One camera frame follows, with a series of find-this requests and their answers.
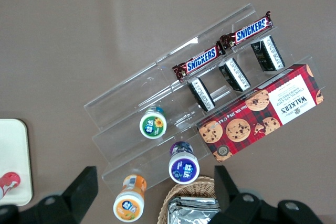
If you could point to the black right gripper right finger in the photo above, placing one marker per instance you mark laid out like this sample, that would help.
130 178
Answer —
236 205

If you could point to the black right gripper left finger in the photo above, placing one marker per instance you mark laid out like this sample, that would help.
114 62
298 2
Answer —
78 195

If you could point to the oval wicker basket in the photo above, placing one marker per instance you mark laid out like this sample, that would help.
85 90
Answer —
189 186

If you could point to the beige plastic tray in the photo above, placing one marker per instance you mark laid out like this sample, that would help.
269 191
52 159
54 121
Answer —
13 150

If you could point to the stack of foil trays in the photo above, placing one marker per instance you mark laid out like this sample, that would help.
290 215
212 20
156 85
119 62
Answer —
191 209

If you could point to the orange gum jar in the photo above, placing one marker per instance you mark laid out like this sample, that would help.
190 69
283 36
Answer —
128 203

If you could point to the blue gum jar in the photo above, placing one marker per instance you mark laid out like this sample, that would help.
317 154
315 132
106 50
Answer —
183 169

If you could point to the red gum jar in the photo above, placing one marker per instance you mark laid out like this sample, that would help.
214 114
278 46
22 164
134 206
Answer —
9 183

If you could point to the red Walkers cookie box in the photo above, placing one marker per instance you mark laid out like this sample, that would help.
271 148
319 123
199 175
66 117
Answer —
262 113

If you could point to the green gum jar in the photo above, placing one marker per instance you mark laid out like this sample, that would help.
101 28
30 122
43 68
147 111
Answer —
153 125

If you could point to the clear acrylic step stand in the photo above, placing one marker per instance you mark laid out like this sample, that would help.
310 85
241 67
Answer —
126 98

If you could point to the small black box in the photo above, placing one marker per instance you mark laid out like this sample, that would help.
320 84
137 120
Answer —
234 75
201 94
267 54

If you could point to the Snickers bar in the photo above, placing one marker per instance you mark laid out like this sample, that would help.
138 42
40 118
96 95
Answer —
249 31
200 61

